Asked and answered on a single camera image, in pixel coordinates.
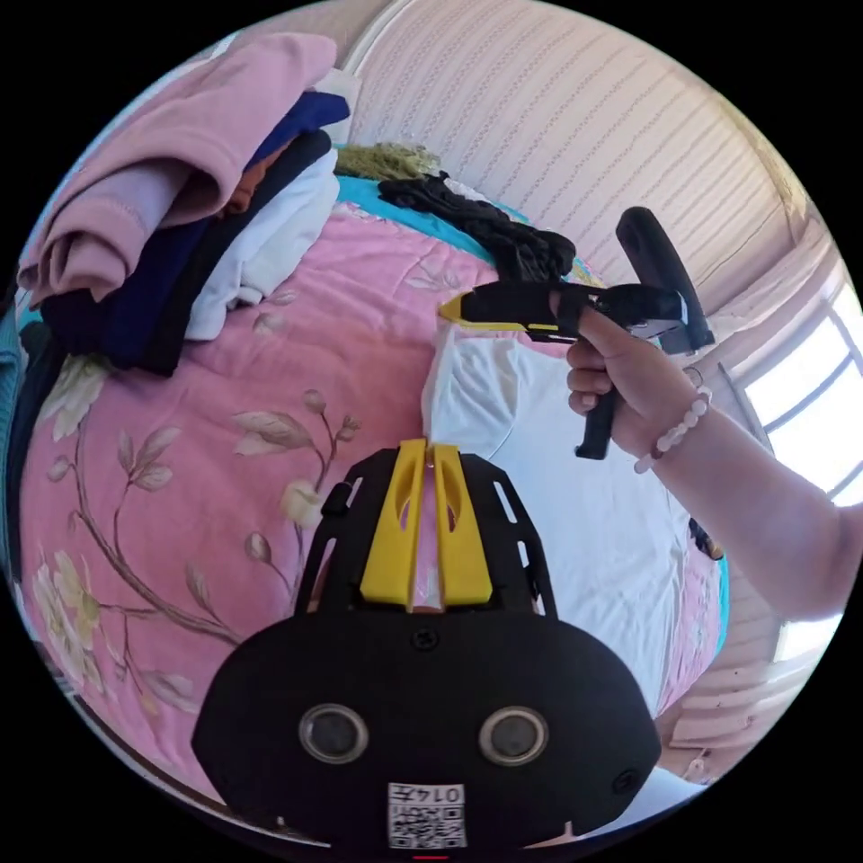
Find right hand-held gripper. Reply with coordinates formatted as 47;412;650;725
437;281;690;462

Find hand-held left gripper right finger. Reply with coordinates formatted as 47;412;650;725
433;444;494;606

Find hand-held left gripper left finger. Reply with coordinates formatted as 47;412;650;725
359;438;428;604

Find white short sleeve shirt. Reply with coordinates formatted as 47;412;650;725
420;317;697;717

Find person's right forearm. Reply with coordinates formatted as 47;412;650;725
633;385;863;623

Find person's right hand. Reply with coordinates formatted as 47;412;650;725
565;307;710;461

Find black garment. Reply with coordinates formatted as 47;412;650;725
377;171;578;284

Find olive green garment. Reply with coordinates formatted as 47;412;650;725
333;142;443;182

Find bed with pink floral quilt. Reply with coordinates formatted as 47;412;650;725
12;158;734;814

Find pile of clothes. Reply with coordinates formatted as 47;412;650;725
16;31;360;378

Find window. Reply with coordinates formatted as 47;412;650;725
740;281;863;508

